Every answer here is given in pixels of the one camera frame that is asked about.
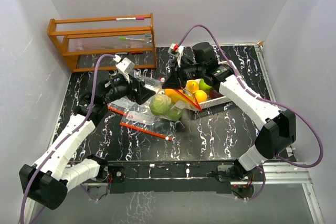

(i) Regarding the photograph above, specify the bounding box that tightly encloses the purple cable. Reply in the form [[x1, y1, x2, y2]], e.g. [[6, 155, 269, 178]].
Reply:
[[177, 24, 324, 200], [19, 54, 122, 224]]

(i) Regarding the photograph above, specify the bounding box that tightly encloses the wooden orange shelf rack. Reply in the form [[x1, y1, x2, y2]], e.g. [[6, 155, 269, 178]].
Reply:
[[47, 13, 157, 72]]

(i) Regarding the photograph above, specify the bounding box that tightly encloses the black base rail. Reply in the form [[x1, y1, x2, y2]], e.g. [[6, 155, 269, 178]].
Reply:
[[78, 159, 266, 196]]

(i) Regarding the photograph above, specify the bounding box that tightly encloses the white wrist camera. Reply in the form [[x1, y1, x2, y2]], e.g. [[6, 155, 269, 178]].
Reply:
[[116, 58, 135, 83], [168, 44, 184, 67]]

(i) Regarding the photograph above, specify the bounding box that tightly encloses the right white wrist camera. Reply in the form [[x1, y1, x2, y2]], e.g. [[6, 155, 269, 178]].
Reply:
[[168, 44, 184, 67]]

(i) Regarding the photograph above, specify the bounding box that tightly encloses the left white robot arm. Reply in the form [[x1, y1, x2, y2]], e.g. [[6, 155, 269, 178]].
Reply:
[[19, 74, 155, 210]]

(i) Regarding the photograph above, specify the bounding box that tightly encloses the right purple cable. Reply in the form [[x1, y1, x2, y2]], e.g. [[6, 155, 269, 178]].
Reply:
[[177, 24, 324, 200]]

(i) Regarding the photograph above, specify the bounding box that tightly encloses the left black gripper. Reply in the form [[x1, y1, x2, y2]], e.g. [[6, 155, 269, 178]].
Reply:
[[102, 72, 155, 104]]

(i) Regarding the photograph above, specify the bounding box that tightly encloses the white plastic basket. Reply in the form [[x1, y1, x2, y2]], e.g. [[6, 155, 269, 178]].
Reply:
[[183, 61, 234, 110]]

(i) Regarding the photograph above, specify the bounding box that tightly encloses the yellow bell pepper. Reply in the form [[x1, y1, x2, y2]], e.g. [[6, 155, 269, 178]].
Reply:
[[164, 89, 187, 103]]

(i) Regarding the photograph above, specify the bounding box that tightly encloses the pink white marker pen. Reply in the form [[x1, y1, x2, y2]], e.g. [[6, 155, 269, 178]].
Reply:
[[115, 17, 145, 21]]

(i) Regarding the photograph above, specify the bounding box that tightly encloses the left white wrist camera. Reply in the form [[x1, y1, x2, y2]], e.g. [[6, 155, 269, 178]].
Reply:
[[116, 58, 135, 83]]

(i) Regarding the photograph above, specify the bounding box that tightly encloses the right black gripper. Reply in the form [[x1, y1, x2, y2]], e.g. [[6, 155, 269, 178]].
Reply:
[[161, 59, 205, 90]]

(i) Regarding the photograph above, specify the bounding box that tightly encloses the clear red zip bag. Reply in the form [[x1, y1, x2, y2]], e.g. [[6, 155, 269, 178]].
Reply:
[[137, 77, 207, 121]]

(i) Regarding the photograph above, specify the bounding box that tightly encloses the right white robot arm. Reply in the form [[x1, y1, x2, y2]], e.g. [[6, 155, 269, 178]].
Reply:
[[163, 42, 296, 180]]

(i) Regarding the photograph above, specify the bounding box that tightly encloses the green lime fruit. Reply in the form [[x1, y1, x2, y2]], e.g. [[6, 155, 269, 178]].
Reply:
[[198, 79, 212, 92]]

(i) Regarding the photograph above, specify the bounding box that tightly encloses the dark green cabbage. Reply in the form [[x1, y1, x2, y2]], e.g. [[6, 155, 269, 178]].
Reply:
[[166, 107, 183, 121]]

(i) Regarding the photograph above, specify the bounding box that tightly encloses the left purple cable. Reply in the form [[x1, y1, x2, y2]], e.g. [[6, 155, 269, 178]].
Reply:
[[19, 54, 122, 224]]

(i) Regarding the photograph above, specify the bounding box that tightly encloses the orange fruit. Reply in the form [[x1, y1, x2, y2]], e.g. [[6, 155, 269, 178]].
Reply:
[[193, 90, 207, 103]]

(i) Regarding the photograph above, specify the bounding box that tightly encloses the light green cabbage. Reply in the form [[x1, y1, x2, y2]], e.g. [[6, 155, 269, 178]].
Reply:
[[149, 93, 172, 116]]

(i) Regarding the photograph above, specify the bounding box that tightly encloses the green marker pen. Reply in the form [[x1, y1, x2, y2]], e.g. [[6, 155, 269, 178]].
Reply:
[[118, 37, 145, 41]]

